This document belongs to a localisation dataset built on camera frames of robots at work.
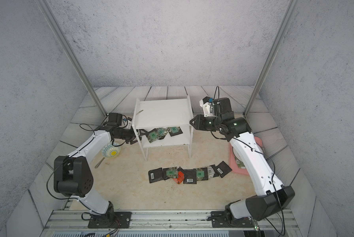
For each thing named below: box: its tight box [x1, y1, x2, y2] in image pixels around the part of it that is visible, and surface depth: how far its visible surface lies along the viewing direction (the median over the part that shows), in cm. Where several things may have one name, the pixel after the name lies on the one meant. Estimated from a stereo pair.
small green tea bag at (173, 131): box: [166, 126, 183, 137], surface depth 92 cm
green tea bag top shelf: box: [166, 166, 178, 179], surface depth 91 cm
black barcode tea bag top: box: [209, 164, 220, 178], surface depth 91 cm
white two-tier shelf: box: [131, 95, 194, 162], surface depth 80 cm
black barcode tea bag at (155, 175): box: [148, 167, 164, 184], surface depth 89 cm
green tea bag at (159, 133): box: [147, 127, 169, 144], surface depth 89 cm
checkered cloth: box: [234, 157, 247, 169], surface depth 93 cm
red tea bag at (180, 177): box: [173, 170, 185, 185], surface depth 88 cm
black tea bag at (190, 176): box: [182, 168, 197, 185], surface depth 89 cm
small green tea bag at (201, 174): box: [194, 167, 209, 181], surface depth 89 cm
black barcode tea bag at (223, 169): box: [215, 160, 233, 179], surface depth 91 cm
